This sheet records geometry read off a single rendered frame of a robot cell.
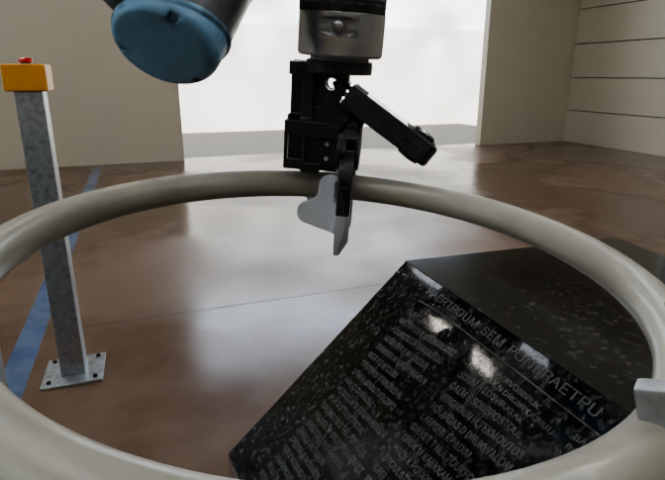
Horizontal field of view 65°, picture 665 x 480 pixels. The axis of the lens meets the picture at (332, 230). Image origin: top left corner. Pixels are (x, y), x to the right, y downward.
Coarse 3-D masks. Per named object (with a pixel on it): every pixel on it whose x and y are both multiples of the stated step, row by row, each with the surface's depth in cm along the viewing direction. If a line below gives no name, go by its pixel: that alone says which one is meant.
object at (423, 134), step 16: (352, 96) 54; (368, 96) 55; (352, 112) 55; (368, 112) 55; (384, 112) 55; (384, 128) 55; (400, 128) 55; (416, 128) 56; (400, 144) 55; (416, 144) 55; (432, 144) 56; (416, 160) 56
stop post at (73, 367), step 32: (0, 64) 155; (32, 64) 158; (32, 96) 162; (32, 128) 164; (32, 160) 166; (32, 192) 169; (64, 256) 177; (64, 288) 180; (64, 320) 183; (64, 352) 186; (64, 384) 183
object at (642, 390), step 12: (636, 384) 22; (648, 384) 22; (660, 384) 22; (636, 396) 22; (648, 396) 22; (660, 396) 21; (636, 408) 22; (648, 408) 22; (660, 408) 21; (648, 420) 22; (660, 420) 22
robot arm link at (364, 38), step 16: (304, 16) 52; (320, 16) 51; (336, 16) 50; (352, 16) 50; (368, 16) 51; (384, 16) 53; (304, 32) 53; (320, 32) 51; (336, 32) 51; (352, 32) 51; (368, 32) 52; (304, 48) 53; (320, 48) 52; (336, 48) 51; (352, 48) 51; (368, 48) 52
